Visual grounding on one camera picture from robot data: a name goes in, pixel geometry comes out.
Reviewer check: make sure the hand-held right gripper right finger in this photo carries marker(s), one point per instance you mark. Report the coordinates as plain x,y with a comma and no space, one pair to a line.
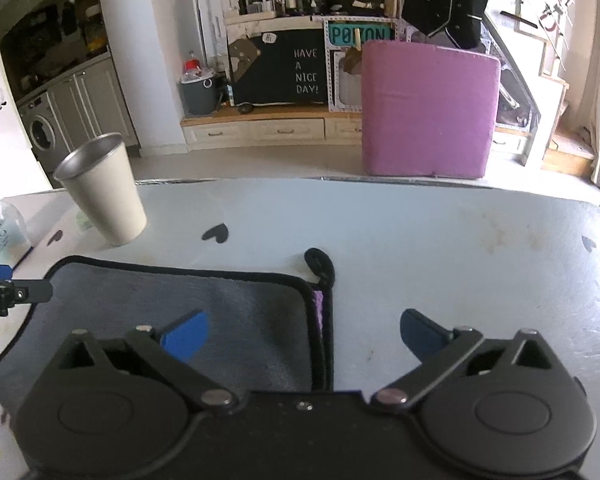
420,332

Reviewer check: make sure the grey towel with black trim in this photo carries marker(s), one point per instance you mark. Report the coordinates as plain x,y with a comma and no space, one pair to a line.
170,310

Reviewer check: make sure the teal sign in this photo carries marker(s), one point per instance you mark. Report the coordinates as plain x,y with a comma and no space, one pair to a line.
361,34

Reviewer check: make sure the washing machine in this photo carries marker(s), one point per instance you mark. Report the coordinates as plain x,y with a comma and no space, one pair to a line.
42,132

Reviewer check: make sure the white staircase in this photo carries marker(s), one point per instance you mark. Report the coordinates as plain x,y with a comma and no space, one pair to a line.
540,35

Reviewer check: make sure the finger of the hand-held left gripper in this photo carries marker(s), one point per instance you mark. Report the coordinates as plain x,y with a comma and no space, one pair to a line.
15,290

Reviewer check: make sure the grey bin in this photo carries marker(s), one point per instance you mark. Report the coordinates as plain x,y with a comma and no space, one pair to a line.
199,92

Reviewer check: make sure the wooden drawer bench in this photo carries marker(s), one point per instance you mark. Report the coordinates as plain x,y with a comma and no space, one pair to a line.
260,130

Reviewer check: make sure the black cabinet with white lettering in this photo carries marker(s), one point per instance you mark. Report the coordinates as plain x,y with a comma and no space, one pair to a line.
280,67

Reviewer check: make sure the metal cup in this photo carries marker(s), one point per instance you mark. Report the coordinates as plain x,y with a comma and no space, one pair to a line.
107,190

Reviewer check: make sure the pink cushion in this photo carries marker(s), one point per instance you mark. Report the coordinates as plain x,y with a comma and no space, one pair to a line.
427,110

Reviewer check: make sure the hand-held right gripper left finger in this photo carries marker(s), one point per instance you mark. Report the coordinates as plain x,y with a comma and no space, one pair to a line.
187,332

